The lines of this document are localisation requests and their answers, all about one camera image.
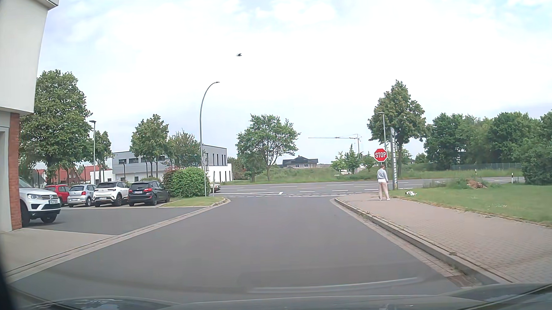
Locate broad green tree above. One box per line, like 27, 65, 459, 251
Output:
234, 112, 303, 183

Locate dark roofed house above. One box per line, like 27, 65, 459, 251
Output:
281, 155, 319, 170

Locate road markings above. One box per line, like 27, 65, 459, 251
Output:
217, 181, 425, 201

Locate grassy field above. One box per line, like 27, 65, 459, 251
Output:
223, 159, 524, 188

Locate construction crane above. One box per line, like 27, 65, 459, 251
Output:
308, 133, 363, 157

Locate small green trees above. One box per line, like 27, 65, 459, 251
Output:
329, 143, 378, 175

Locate grey asphalt road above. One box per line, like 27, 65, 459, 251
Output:
8, 175, 530, 310

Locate round green bush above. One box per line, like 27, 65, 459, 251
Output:
163, 166, 211, 199

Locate grass island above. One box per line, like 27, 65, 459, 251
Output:
161, 195, 226, 209

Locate person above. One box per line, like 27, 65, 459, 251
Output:
376, 164, 391, 202

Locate tall grey sign column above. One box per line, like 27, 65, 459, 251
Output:
389, 127, 398, 190

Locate tall green tree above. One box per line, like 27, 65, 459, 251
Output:
366, 79, 431, 179

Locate black car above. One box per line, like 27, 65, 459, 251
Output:
127, 179, 171, 207

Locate white grey office building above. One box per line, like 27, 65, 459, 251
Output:
89, 144, 234, 188

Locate car's own bonnet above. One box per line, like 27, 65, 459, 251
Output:
15, 280, 552, 310

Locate white car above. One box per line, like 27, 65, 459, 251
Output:
92, 180, 131, 208

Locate asphalt car park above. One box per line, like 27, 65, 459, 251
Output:
27, 201, 201, 239

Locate silver car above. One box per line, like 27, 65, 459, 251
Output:
66, 183, 98, 208

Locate brick paved pavement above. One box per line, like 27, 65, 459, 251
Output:
335, 188, 552, 292

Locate red brick building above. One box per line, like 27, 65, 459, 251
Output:
31, 165, 104, 188

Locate red car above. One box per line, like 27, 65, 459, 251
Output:
44, 184, 72, 206

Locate large green tree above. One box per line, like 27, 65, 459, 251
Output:
15, 68, 95, 185

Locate row of trees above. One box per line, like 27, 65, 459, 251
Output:
422, 91, 552, 190

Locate grass verge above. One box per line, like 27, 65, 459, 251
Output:
390, 181, 552, 237

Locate white suv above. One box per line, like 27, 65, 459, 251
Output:
18, 175, 63, 227

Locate grey concrete pavement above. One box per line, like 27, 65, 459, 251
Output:
0, 225, 116, 274

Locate white and brick building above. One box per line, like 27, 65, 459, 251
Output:
0, 0, 68, 232

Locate curved grey lamp post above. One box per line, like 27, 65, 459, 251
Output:
197, 81, 224, 198

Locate slim lamp post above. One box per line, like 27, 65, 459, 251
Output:
378, 111, 388, 150

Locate straight lamp post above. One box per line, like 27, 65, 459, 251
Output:
89, 119, 99, 185

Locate wire fence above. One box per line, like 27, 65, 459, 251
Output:
450, 161, 523, 172

